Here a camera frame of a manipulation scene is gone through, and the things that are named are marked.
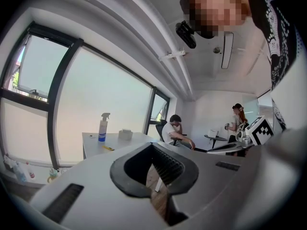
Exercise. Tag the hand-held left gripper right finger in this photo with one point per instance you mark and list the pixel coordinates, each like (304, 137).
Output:
(216, 188)

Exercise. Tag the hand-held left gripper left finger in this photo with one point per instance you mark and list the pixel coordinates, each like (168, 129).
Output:
(96, 200)

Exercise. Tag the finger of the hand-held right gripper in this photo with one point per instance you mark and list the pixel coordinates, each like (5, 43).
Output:
(227, 151)

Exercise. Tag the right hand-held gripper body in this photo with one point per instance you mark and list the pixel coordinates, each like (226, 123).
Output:
(260, 130)

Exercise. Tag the beige square tray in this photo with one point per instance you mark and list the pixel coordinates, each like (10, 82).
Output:
(125, 136)

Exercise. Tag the white plastic container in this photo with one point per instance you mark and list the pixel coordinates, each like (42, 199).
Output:
(213, 133)

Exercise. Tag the small round black table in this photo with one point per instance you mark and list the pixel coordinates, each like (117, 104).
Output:
(216, 138)

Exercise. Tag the green and yellow cup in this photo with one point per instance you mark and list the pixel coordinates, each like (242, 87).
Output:
(52, 175)

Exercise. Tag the yellow utility knife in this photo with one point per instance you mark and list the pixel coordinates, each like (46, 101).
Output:
(108, 148)

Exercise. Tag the white window ledge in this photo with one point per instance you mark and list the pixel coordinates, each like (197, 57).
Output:
(39, 182)

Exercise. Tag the light grey table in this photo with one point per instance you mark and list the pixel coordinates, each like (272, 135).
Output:
(120, 145)

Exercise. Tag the white spray bottle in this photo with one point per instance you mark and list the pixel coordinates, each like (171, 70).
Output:
(104, 130)

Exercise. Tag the red-capped plastic bottle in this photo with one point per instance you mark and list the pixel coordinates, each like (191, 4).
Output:
(30, 171)

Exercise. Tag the black office chair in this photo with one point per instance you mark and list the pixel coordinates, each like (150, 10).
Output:
(159, 128)

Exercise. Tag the blue wipes pack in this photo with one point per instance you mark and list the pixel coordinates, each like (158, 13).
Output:
(19, 174)

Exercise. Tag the white ceiling pipes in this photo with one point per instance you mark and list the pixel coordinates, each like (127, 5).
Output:
(184, 80)

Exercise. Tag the long ceiling lamp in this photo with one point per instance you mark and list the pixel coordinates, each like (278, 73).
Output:
(227, 51)

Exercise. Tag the round ceiling detector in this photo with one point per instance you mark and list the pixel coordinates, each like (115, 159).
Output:
(217, 50)

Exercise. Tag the person's black printed top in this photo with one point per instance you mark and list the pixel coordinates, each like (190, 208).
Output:
(275, 20)

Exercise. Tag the dark-framed window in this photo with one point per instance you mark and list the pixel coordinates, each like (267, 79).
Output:
(60, 92)

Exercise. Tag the person's head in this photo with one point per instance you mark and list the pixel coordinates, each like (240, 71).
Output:
(216, 8)

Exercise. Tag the black head-mounted camera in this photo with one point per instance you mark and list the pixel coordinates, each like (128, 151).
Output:
(187, 35)

